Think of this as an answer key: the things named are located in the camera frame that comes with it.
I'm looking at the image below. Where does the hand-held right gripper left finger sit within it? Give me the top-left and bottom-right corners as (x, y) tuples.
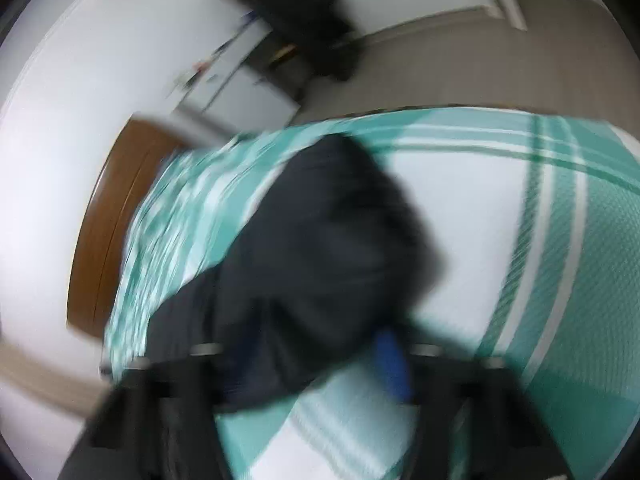
(57, 342), (226, 480)

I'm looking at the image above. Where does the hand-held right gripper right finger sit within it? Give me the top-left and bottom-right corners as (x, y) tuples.
(372, 329), (576, 480)

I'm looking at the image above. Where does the black puffer jacket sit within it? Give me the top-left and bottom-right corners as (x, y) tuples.
(145, 132), (446, 413)

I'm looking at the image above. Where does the brown wooden headboard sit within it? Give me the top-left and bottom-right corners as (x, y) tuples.
(67, 117), (188, 341)

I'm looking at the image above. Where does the teal plaid bed sheet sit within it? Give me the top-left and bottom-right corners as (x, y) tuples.
(102, 107), (640, 480)

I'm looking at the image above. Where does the white desk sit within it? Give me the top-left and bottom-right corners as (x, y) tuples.
(167, 10), (301, 127)

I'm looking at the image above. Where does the black garment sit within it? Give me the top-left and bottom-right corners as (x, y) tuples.
(215, 0), (363, 83)

